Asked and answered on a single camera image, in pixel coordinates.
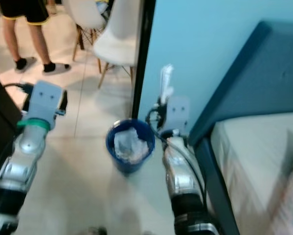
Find blue plastic waste bin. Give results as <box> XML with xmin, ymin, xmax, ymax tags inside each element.
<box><xmin>106</xmin><ymin>119</ymin><xmax>156</xmax><ymax>174</ymax></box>

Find black door frame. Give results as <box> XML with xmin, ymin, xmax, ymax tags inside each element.
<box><xmin>129</xmin><ymin>0</ymin><xmax>157</xmax><ymax>120</ymax></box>

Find dark teal bed frame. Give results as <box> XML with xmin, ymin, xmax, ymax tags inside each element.
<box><xmin>194</xmin><ymin>136</ymin><xmax>241</xmax><ymax>235</ymax></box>

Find dark teal bed headboard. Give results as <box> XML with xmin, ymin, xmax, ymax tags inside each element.
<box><xmin>188</xmin><ymin>20</ymin><xmax>293</xmax><ymax>145</ymax></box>

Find person in black shorts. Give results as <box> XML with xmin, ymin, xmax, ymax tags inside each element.
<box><xmin>0</xmin><ymin>0</ymin><xmax>71</xmax><ymax>74</ymax></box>

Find pink pillow orange patches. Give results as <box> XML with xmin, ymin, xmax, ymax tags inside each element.
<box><xmin>266</xmin><ymin>147</ymin><xmax>293</xmax><ymax>235</ymax></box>

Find white chair wooden legs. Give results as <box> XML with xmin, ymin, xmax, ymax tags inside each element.
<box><xmin>92</xmin><ymin>0</ymin><xmax>142</xmax><ymax>89</ymax></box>
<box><xmin>63</xmin><ymin>0</ymin><xmax>108</xmax><ymax>62</ymax></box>

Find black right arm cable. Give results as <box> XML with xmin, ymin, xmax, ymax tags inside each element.
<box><xmin>145</xmin><ymin>108</ymin><xmax>209</xmax><ymax>211</ymax></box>

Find cream bed mattress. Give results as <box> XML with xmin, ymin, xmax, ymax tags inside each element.
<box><xmin>210</xmin><ymin>112</ymin><xmax>293</xmax><ymax>235</ymax></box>

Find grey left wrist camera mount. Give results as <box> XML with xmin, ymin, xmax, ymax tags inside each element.
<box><xmin>26</xmin><ymin>81</ymin><xmax>66</xmax><ymax>129</ymax></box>

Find crumpled clear plastic waste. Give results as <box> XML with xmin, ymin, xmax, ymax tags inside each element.
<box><xmin>113</xmin><ymin>127</ymin><xmax>149</xmax><ymax>162</ymax></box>

